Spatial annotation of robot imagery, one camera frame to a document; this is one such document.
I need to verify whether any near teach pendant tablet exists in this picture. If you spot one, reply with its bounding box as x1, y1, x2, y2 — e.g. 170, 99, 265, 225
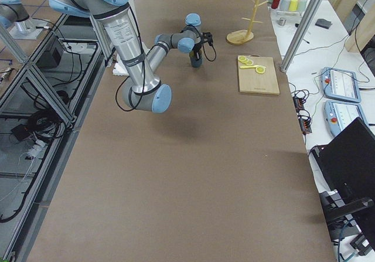
324, 100, 369, 137

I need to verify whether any yellow cup lying down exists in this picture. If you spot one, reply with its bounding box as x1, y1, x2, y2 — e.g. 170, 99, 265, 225
288, 0, 298, 12

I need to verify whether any wooden cup storage rack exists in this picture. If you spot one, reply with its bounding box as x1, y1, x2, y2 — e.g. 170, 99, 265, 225
226, 0, 267, 45

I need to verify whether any teach pendant tablet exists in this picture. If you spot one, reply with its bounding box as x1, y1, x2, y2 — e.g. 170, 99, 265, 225
321, 67, 362, 103
324, 100, 369, 137

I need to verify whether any far teach pendant tablet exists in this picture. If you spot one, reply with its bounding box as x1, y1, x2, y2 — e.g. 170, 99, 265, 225
321, 67, 362, 103

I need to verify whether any yellow toy knife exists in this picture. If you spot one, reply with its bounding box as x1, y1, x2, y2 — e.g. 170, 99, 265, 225
239, 65, 259, 69

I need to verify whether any dark blue mug yellow inside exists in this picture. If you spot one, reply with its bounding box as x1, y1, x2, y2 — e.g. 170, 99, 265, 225
189, 52, 203, 68

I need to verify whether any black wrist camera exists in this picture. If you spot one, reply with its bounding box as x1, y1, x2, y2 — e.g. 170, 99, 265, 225
202, 32, 213, 47

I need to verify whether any wooden cutting board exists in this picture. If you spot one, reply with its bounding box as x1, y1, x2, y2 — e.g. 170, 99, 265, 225
237, 55, 280, 95

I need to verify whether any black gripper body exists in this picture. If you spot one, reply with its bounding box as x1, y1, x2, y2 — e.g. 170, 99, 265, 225
192, 47, 202, 57

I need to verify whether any aluminium frame post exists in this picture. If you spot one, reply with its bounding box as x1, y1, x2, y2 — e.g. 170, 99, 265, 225
280, 0, 322, 73

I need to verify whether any yellow lemon slice toy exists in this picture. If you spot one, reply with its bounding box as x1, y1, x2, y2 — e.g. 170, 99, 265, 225
255, 65, 266, 74

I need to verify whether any black box under table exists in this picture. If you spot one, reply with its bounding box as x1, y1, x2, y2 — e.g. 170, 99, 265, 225
36, 37, 64, 69

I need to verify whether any small black square pad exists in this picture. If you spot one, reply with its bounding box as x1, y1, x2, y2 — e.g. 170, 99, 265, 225
315, 19, 332, 29

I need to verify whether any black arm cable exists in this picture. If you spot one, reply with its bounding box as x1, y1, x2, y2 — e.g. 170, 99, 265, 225
115, 6, 153, 112

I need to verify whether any black monitor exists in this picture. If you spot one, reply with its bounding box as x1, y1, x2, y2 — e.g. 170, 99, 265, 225
313, 117, 374, 244

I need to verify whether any grey cup lying down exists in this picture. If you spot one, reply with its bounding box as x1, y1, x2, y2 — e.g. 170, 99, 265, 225
279, 0, 291, 11

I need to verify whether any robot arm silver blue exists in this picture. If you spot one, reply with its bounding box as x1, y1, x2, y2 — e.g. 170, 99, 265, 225
1, 0, 45, 40
49, 0, 203, 113

